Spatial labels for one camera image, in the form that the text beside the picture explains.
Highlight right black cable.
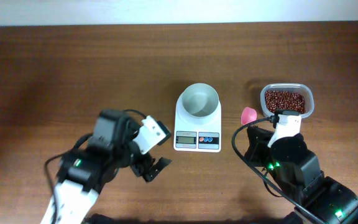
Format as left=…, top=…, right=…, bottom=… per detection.
left=231, top=115, right=328, bottom=224

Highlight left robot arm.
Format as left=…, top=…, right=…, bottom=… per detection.
left=42, top=109, right=172, bottom=223

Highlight white round bowl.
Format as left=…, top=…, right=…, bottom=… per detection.
left=180, top=83, right=219, bottom=117

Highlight pink measuring scoop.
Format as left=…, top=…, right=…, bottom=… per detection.
left=241, top=107, right=257, bottom=125

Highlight red beans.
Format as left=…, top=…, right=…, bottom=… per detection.
left=264, top=90, right=306, bottom=114

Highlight left black cable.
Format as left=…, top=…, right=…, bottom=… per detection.
left=44, top=133, right=93, bottom=218

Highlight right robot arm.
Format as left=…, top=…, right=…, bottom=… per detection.
left=245, top=126, right=358, bottom=223

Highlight black cable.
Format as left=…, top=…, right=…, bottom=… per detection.
left=231, top=115, right=328, bottom=224
left=44, top=133, right=93, bottom=218

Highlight white digital kitchen scale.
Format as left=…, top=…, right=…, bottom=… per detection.
left=173, top=96, right=222, bottom=152

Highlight clear plastic bean container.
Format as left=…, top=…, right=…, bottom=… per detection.
left=260, top=83, right=314, bottom=119

